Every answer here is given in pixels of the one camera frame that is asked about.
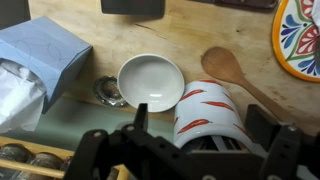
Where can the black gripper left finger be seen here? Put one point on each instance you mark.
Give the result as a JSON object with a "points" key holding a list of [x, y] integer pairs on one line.
{"points": [[141, 116]]}

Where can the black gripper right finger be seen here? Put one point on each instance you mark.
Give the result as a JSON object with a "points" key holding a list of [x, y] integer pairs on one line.
{"points": [[266, 130]]}

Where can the white ceramic bowl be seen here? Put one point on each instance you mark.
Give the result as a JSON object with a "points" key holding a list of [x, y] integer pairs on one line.
{"points": [[150, 80]]}

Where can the wooden cooking spoon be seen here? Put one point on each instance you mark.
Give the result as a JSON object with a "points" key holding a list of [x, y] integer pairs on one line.
{"points": [[220, 65]]}

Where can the white tissue paper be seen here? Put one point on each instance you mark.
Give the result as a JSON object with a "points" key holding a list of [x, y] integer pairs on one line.
{"points": [[16, 96]]}

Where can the white paper towel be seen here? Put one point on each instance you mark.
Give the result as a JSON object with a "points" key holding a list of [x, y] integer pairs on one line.
{"points": [[316, 11]]}

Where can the small clear glass dish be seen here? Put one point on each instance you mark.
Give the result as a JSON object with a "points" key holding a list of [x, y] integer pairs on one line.
{"points": [[107, 90]]}

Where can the white crock with red chilies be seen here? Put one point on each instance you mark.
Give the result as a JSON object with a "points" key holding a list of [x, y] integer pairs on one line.
{"points": [[208, 113]]}

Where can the colourful painted ceramic plate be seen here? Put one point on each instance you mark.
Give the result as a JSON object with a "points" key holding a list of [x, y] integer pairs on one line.
{"points": [[296, 36]]}

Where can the glass spice jar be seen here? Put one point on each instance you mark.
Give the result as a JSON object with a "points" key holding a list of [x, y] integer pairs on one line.
{"points": [[45, 161], [13, 154]]}

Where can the light blue tissue box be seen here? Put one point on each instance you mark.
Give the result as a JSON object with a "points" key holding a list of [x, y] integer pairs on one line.
{"points": [[43, 50]]}

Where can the wooden wall spice rack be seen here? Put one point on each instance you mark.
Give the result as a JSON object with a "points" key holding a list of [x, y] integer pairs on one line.
{"points": [[20, 165]]}

